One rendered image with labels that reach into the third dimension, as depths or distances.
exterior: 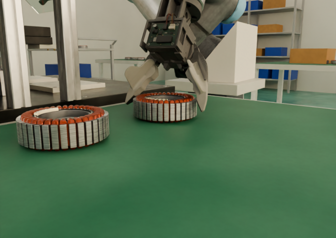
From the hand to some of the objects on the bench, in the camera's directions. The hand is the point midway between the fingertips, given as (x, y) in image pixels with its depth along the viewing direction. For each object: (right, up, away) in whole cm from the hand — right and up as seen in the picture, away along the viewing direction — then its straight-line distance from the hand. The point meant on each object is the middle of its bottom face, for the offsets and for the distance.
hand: (163, 110), depth 51 cm
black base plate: (-37, +5, +33) cm, 50 cm away
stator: (-13, -4, -13) cm, 18 cm away
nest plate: (-45, +9, +41) cm, 62 cm away
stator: (0, -1, 0) cm, 1 cm away
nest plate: (-26, +6, +26) cm, 38 cm away
